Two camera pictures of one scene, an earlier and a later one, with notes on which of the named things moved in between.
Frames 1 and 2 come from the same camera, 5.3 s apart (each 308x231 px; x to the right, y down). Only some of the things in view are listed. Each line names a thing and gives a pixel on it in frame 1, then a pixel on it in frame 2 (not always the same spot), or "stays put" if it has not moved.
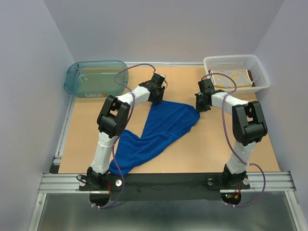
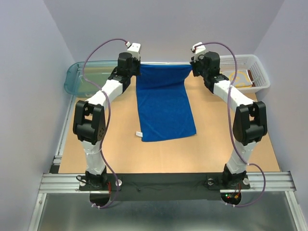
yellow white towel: x=241 y=78 stays put
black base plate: x=164 y=186 stays put
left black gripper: x=159 y=99 → x=136 y=62
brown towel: x=253 y=84 stays put
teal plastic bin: x=96 y=78 stays put
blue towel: x=167 y=121 → x=164 y=110
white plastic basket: x=251 y=62 stays put
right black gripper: x=198 y=108 → x=201 y=58
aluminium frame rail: x=280 y=182 stays put
